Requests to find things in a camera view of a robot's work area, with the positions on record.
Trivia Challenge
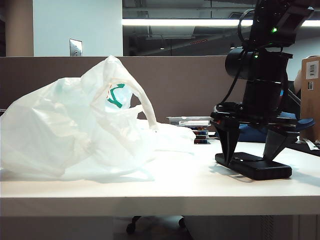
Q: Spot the brown cardboard box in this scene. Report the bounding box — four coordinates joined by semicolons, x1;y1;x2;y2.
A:
299;56;320;142

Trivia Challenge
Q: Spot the clear plastic flat box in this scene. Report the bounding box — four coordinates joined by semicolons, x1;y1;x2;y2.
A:
166;115;213;127

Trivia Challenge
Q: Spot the brown desk partition panel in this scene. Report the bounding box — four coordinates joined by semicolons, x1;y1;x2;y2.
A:
0;55;259;126

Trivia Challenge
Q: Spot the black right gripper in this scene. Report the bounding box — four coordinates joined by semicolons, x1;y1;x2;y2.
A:
211;79;300;168

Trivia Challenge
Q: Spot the white wrapped packet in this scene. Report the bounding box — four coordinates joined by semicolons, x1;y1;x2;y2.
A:
301;138;320;151

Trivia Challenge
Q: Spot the blue rubber slipper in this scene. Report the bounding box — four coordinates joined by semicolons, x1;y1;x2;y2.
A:
238;124;300;144
279;111;316;131

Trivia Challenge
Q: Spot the black desk mat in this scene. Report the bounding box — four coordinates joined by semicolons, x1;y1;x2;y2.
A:
287;139;320;158

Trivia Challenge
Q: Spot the beige building column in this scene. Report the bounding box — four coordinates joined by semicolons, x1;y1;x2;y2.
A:
4;0;35;57

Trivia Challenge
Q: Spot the black power bank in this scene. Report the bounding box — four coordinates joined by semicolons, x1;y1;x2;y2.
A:
214;151;293;181

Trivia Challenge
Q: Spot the metal wall switch plate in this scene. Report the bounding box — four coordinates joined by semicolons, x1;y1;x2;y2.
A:
69;38;83;57

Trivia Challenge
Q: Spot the white translucent plastic bag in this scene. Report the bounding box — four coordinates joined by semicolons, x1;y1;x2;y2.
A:
0;55;196;185

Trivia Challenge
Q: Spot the long ceiling light strip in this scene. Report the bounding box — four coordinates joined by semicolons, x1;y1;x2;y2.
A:
121;19;320;27

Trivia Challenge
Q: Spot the black grey diagonal bar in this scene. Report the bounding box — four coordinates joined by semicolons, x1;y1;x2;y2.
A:
287;87;302;103

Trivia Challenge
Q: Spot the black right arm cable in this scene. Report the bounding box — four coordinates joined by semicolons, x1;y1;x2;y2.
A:
216;8;256;111

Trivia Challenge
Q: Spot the black right wrist camera bracket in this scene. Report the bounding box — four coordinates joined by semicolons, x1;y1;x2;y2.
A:
279;4;316;48

